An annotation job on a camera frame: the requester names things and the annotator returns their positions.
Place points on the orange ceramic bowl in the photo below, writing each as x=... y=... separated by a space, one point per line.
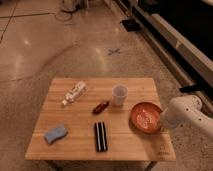
x=145 y=116

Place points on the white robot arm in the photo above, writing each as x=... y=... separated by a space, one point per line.
x=187 y=108

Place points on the translucent plastic cup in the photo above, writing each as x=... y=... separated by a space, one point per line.
x=119 y=93

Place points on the dark red small object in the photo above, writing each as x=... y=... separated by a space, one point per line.
x=100 y=107

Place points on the clear plastic bottle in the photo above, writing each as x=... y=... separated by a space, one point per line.
x=74 y=93

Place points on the wooden folding table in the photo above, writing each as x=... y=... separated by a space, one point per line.
x=75 y=133

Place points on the black white striped block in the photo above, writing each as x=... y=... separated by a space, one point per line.
x=100 y=136

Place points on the black floor mat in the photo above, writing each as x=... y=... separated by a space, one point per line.
x=130 y=25

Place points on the blue sponge cloth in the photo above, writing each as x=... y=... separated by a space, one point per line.
x=56 y=133

